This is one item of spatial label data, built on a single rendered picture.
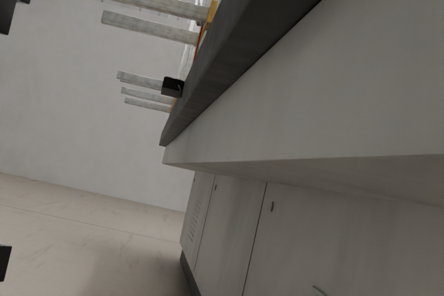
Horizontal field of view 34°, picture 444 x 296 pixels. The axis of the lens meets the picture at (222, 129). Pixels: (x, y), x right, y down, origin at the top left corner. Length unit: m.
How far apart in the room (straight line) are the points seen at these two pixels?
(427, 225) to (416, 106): 0.50
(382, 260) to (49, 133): 8.60
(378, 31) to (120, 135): 8.97
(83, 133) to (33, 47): 1.26
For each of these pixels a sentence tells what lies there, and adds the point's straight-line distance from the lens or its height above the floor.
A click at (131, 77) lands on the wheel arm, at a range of 2.80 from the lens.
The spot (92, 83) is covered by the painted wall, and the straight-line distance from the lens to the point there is 9.32.
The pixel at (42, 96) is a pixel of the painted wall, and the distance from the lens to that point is 9.38.
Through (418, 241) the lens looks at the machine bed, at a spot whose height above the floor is 0.48.
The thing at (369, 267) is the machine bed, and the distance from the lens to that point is 0.87.
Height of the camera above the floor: 0.50
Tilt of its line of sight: 4 degrees up
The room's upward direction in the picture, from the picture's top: 13 degrees clockwise
